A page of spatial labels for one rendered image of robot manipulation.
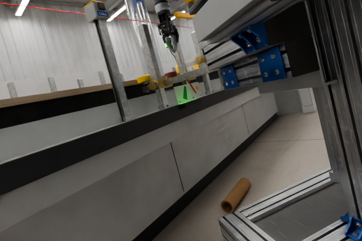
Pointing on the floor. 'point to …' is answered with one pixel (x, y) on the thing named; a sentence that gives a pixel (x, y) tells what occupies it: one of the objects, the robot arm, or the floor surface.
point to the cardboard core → (235, 195)
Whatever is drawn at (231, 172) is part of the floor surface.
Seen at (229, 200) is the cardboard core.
